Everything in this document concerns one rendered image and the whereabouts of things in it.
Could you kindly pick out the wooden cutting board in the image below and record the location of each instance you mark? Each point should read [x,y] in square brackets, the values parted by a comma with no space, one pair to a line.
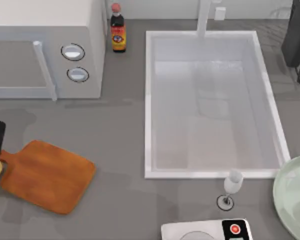
[47,175]

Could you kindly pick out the small round microwave knob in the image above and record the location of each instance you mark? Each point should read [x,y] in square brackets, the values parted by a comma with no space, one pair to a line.
[77,74]

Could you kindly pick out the white kitchen scale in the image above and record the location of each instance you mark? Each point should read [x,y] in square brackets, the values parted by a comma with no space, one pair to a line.
[205,228]

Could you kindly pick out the white sink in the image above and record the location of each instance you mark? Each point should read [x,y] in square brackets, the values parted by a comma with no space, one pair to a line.
[215,112]

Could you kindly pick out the pale microwave oven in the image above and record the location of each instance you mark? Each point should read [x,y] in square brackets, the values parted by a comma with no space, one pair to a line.
[95,50]

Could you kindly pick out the pale green bowl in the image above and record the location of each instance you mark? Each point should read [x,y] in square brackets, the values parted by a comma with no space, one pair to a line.
[295,195]

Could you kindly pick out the large round microwave knob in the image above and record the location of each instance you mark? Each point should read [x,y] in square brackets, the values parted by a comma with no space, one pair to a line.
[72,52]

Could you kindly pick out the tall white tap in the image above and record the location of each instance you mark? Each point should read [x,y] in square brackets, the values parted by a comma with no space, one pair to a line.
[202,17]

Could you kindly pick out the pale microwave door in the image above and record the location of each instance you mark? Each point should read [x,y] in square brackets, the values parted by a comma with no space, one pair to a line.
[12,65]

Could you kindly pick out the dark sauce bottle red cap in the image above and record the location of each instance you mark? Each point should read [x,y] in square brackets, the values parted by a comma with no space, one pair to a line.
[118,35]

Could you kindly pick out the small white wall box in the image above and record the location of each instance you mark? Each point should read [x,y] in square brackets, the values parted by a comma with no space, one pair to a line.
[220,13]

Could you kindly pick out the clear wine glass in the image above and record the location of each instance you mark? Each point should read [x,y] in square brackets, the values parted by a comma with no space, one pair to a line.
[232,183]

